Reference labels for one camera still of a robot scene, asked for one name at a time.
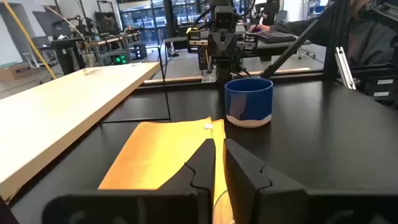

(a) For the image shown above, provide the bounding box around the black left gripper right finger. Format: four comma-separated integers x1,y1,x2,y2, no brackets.
223,138,398,224

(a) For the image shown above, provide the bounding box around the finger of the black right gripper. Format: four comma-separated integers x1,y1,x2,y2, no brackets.
216,57,230,83
228,57,243,78

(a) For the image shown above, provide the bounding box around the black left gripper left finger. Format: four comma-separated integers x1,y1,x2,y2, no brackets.
42,138,217,224

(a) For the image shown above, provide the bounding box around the clear plastic cup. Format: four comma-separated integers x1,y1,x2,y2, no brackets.
213,189,236,224

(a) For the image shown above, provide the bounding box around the dark blue ceramic mug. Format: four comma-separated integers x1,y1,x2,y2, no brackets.
224,77,274,128

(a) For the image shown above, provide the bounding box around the person's hand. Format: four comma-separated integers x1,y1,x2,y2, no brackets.
248,24,271,34

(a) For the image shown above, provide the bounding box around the wooden table side board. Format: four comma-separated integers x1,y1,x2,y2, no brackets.
142,67,312,85

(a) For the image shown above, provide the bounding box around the black keyboard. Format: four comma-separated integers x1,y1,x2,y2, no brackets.
256,30,298,45

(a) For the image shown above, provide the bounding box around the orange folded cloth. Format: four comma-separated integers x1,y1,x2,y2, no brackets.
98,117,234,224

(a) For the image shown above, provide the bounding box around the person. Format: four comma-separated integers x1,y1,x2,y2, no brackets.
262,0,280,26
269,0,398,67

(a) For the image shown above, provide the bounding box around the black device with green lights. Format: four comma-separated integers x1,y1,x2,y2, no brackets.
99,49,132,67

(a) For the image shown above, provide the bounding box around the cardboard box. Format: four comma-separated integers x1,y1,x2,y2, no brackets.
0,62,41,82

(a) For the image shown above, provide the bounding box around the silver corner bracket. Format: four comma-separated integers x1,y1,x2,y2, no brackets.
201,68,217,83

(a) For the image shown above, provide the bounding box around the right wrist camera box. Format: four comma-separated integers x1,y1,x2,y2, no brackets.
213,5,236,32

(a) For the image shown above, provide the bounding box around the aluminium bar bracket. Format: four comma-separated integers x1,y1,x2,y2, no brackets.
335,46,357,91

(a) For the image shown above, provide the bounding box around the wooden shelf with black frame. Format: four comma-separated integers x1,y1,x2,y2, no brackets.
0,46,171,202

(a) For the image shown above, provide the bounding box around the yellow hanging cable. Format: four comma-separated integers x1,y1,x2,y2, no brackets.
1,0,58,80

